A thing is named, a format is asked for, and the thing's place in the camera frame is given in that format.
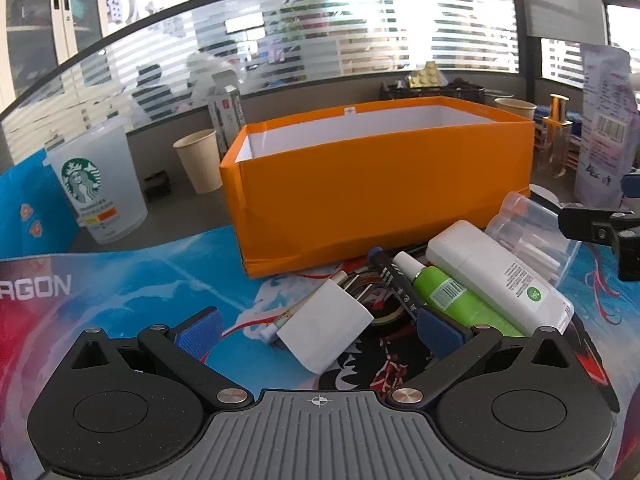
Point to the black plastic crate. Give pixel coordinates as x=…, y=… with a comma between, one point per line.
x=465, y=92

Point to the printed desk mat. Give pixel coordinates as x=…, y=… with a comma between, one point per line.
x=150, y=280

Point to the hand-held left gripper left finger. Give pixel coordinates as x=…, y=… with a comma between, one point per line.
x=200, y=335

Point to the blue paper gift bag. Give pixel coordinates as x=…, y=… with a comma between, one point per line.
x=30, y=200

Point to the perfume bottle gold cap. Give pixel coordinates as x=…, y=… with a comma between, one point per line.
x=552, y=145

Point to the black adhesive tape roll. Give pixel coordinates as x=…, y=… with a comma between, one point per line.
x=387, y=317

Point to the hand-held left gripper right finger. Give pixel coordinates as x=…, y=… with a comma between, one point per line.
x=440, y=334

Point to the clear plastic cup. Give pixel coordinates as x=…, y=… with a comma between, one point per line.
x=535, y=230

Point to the white printed pouch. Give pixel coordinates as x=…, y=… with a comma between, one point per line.
x=605, y=125

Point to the black pen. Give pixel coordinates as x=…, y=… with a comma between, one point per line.
x=395, y=280

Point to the striped glass partition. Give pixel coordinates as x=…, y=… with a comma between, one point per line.
x=375, y=40

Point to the orange cardboard box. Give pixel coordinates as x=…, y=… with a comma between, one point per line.
x=375, y=195

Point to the glass door cabinet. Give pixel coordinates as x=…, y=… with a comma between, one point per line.
x=40, y=25

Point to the yellow building brick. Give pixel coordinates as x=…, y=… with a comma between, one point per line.
x=430, y=77

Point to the white plastic bottle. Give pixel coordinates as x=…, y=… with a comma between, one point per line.
x=490, y=265

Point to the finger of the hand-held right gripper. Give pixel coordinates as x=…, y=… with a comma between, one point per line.
x=585, y=222

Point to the beige paper cup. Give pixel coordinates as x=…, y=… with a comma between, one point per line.
x=517, y=107
x=197, y=165

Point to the black binder clip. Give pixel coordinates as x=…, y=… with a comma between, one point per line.
x=157, y=185

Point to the frosted plastic cup green logo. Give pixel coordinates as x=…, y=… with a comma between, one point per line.
x=100, y=185

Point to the white charger plug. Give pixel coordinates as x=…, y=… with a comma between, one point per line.
x=325, y=325

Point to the green bottle white cap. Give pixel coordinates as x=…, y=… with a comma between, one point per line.
x=450, y=292

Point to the small white tube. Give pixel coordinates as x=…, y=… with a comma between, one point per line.
x=274, y=331

